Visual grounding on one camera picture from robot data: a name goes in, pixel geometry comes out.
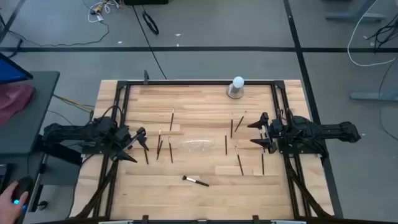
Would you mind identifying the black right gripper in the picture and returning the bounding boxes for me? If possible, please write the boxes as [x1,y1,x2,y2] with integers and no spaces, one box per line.
[248,112,282,154]

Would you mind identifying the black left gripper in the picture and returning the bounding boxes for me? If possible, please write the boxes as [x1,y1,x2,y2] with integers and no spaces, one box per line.
[111,126,150,164]

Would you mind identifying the clear acrylic brush organiser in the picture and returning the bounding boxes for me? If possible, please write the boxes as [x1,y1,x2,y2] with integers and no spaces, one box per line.
[178,138,218,153]

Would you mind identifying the large fluffy black makeup brush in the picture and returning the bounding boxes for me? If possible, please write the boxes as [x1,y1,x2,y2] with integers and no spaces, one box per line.
[182,175,210,188]

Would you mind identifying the black crossbar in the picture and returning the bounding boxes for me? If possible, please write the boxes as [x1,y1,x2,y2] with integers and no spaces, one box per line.
[33,141,84,166]

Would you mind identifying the grey side desk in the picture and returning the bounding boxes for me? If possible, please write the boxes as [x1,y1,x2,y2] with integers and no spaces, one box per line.
[0,70,60,156]

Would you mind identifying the grey desk foot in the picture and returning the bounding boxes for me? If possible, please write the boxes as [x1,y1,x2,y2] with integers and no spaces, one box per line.
[349,90,398,102]
[325,0,388,22]

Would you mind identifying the black computer mouse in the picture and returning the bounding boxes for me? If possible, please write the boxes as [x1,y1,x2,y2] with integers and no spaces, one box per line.
[11,176,34,203]

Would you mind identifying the pink cloth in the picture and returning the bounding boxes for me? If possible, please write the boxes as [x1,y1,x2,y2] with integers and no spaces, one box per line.
[0,83,35,126]

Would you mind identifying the dark keyboard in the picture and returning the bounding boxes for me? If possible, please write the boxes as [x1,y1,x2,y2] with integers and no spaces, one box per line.
[0,163,13,200]

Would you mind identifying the person's hand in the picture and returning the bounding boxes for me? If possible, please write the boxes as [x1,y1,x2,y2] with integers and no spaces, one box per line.
[0,182,29,224]

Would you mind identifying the monitor with blue screen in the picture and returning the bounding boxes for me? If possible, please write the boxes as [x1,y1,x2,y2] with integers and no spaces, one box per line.
[0,52,34,85]

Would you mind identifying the yellow cables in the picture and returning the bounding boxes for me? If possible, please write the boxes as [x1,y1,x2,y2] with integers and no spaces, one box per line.
[52,94,96,113]

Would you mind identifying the long black floor cable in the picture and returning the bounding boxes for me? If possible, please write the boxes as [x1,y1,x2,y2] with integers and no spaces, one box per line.
[132,4,168,80]

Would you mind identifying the coiled black cable loop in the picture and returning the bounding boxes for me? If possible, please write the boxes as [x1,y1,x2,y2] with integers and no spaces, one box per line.
[142,11,160,35]

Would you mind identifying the thin black floor cable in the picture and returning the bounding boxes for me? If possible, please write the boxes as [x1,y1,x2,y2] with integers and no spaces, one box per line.
[0,12,110,60]

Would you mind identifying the white floor cable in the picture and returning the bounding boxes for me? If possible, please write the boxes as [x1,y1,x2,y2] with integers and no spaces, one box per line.
[347,0,398,67]

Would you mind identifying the white cable bundle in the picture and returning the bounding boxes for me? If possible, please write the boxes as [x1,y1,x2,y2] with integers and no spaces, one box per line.
[87,0,121,24]

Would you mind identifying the black cable bundle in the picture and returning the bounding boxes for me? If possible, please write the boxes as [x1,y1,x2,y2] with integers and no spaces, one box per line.
[366,21,398,49]

